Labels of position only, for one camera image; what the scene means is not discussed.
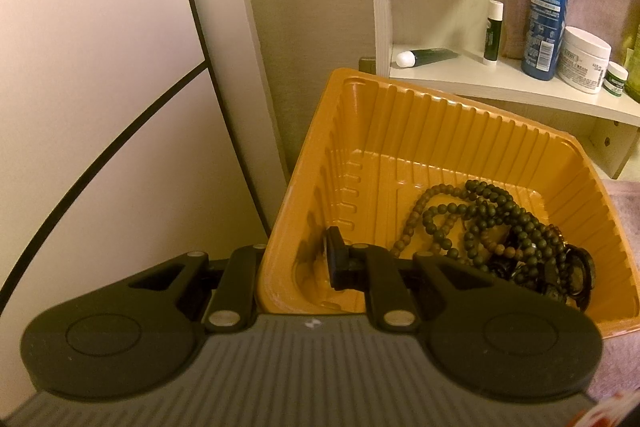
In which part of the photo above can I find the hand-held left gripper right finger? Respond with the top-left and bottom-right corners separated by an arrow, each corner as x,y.
323,227 -> 486,333

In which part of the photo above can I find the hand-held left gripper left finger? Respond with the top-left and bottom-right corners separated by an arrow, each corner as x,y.
127,244 -> 271,333

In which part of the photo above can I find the dark bead necklace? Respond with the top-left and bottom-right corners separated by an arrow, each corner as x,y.
390,179 -> 576,293

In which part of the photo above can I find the orange ribbed plastic tray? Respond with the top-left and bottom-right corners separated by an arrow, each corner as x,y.
255,67 -> 640,340

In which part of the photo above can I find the round black compact mirror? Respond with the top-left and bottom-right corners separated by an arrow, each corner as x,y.
542,244 -> 598,310

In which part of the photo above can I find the cream wooden shelf unit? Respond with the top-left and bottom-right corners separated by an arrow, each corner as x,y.
365,0 -> 640,180

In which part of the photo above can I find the small dark green tube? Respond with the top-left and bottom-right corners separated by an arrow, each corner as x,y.
396,48 -> 460,68

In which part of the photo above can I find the white-capped lip balm stick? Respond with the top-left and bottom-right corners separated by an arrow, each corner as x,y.
483,0 -> 504,66

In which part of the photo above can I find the pink fluffy mat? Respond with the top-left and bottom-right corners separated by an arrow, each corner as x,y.
595,177 -> 640,408

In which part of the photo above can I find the blue spray bottle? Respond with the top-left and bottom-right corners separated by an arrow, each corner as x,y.
521,0 -> 569,82

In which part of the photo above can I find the white cream jar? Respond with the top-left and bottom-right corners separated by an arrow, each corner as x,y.
557,26 -> 612,94

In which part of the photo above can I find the small green-label jar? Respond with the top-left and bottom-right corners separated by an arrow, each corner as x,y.
602,61 -> 630,98

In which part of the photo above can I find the green liquid bottle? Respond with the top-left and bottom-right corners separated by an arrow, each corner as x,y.
622,24 -> 640,104

